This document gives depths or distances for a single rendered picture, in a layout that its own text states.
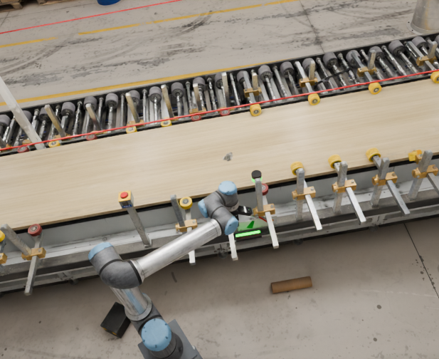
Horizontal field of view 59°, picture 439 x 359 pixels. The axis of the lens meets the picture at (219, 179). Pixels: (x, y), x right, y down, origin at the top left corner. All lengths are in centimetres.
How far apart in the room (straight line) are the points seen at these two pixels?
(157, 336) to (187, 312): 99
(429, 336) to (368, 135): 143
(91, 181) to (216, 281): 124
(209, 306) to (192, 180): 103
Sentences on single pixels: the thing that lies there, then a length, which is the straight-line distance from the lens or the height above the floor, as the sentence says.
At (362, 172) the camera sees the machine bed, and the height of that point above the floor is 80.
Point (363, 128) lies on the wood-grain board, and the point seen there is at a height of 90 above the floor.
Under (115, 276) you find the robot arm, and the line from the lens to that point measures 173.
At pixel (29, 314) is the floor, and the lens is 365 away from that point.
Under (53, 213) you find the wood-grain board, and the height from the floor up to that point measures 90.
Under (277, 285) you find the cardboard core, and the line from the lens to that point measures 309.
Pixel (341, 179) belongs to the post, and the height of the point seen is 104.
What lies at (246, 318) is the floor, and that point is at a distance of 308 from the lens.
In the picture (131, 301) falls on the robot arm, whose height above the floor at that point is 106.
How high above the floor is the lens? 286
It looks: 48 degrees down
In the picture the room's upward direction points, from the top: 11 degrees counter-clockwise
